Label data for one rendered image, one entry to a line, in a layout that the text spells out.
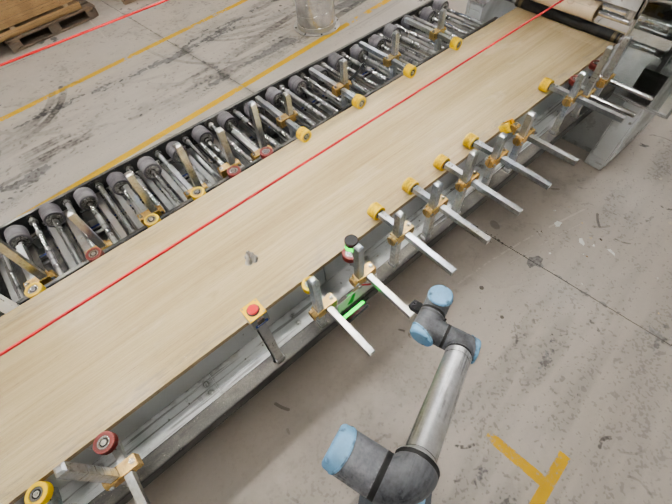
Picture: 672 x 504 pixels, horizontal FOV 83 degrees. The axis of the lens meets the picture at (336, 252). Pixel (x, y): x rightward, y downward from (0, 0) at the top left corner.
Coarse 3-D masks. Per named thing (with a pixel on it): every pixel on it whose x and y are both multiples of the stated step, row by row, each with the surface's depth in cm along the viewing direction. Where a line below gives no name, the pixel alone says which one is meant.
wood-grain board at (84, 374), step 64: (448, 64) 268; (512, 64) 264; (576, 64) 260; (320, 128) 237; (384, 128) 234; (448, 128) 231; (320, 192) 208; (384, 192) 205; (128, 256) 191; (192, 256) 189; (320, 256) 185; (0, 320) 175; (64, 320) 173; (128, 320) 171; (192, 320) 170; (0, 384) 158; (64, 384) 157; (128, 384) 156; (0, 448) 145; (64, 448) 144
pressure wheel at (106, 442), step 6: (102, 432) 145; (108, 432) 145; (96, 438) 144; (102, 438) 144; (108, 438) 144; (114, 438) 144; (96, 444) 143; (102, 444) 143; (108, 444) 143; (114, 444) 144; (96, 450) 142; (102, 450) 142; (108, 450) 142
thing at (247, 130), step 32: (352, 64) 314; (416, 64) 280; (320, 96) 286; (192, 128) 255; (288, 128) 268; (128, 160) 240; (160, 160) 254; (224, 160) 253; (256, 160) 233; (64, 192) 227; (96, 192) 238; (64, 224) 230; (96, 224) 243; (32, 256) 218; (0, 288) 207
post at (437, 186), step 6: (438, 180) 177; (432, 186) 178; (438, 186) 175; (432, 192) 181; (438, 192) 179; (432, 198) 183; (438, 198) 184; (432, 204) 186; (426, 222) 199; (432, 222) 199; (426, 228) 203; (426, 234) 206
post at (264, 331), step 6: (264, 324) 144; (258, 330) 148; (264, 330) 147; (264, 336) 151; (270, 336) 154; (264, 342) 157; (270, 342) 158; (270, 348) 162; (276, 348) 166; (276, 354) 170; (282, 354) 175; (276, 360) 176
